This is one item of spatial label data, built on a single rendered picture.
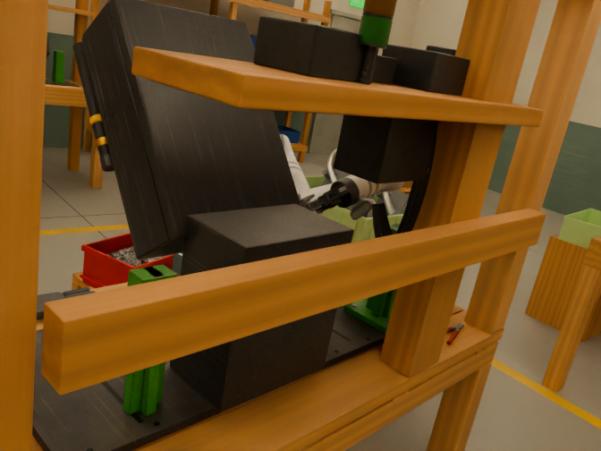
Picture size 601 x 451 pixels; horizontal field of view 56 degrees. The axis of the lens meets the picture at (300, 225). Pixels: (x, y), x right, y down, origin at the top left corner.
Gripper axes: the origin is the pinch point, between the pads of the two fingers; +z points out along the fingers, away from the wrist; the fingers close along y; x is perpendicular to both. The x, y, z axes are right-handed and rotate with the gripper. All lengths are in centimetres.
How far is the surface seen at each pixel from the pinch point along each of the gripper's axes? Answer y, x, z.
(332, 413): 3.2, 41.7, 25.3
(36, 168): 53, -6, 71
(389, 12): 57, -13, 13
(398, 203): -69, 3, -102
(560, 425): -95, 138, -146
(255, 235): 20.7, 4.0, 31.3
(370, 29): 54, -13, 15
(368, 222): -63, 4, -74
